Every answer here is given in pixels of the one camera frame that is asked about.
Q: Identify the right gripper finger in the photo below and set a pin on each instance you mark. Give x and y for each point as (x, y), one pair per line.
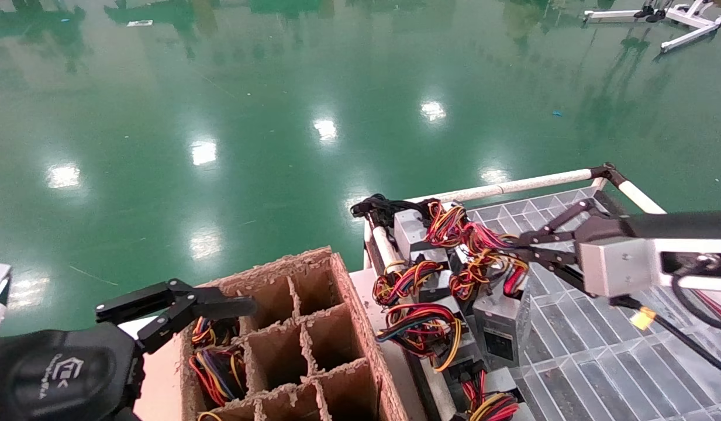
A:
(556, 263)
(547, 238)

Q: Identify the white floor stand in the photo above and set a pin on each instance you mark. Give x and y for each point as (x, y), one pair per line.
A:
(696, 34)

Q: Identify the white pipe cart frame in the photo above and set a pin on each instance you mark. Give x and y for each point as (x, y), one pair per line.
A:
(535, 182)

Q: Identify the brown cardboard divider box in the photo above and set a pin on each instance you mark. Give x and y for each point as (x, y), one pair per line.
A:
(331, 339)

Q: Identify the clear plastic divider tray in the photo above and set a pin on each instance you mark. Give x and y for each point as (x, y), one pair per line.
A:
(600, 374)

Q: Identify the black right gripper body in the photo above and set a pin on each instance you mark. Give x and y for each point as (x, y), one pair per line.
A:
(676, 225)

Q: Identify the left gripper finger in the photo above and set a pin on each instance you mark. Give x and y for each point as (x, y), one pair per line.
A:
(138, 301)
(161, 330)

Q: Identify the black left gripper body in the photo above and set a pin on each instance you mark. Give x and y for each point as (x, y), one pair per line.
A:
(56, 374)

